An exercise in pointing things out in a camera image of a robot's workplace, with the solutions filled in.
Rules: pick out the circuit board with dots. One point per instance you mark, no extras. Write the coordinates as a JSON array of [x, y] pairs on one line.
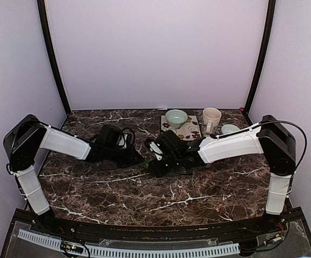
[[70, 247], [274, 239]]

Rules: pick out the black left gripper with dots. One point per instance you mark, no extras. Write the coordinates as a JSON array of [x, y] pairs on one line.
[[131, 160]]

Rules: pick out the black left corner post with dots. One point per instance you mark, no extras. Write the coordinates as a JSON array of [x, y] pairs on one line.
[[51, 55]]

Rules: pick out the teal ribbed small bowl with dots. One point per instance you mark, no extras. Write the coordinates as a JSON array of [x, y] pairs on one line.
[[229, 128]]

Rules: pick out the right circuit board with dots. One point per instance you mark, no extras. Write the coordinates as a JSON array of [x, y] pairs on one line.
[[274, 239]]

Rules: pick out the green pill organizer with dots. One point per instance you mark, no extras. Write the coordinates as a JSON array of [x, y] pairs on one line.
[[145, 164]]

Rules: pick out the black corner post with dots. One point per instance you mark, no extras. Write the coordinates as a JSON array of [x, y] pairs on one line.
[[51, 55], [261, 57]]

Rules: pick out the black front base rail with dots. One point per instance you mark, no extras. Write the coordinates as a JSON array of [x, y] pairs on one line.
[[248, 233]]

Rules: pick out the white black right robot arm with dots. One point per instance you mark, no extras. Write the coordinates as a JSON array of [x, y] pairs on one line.
[[268, 137]]

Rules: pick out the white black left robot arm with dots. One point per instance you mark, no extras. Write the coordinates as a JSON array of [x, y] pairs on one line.
[[31, 136]]

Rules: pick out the plain teal ceramic bowl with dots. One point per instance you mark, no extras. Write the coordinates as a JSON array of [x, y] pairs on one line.
[[176, 118]]

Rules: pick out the white slotted cable duct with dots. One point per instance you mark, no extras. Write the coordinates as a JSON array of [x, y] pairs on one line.
[[119, 248]]

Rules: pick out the cream floral ceramic mug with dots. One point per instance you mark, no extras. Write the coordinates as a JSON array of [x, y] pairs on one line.
[[211, 118]]

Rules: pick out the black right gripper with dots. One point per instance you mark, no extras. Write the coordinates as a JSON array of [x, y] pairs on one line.
[[158, 171]]

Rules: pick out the black right corner post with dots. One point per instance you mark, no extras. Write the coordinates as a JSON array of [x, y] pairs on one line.
[[261, 57]]

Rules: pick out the left circuit board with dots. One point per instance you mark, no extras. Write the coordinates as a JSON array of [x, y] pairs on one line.
[[70, 247]]

